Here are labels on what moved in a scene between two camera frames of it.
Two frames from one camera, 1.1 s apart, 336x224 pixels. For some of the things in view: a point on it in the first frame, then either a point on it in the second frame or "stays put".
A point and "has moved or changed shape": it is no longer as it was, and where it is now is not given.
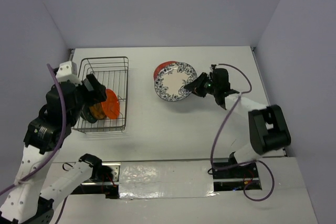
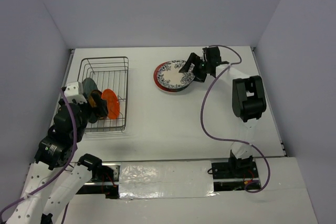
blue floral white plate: (170, 80) has moved or changed shape
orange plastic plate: (111, 107) stays put
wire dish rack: (113, 73) stays put
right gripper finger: (196, 86) → (193, 59)
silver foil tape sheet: (166, 179) stays put
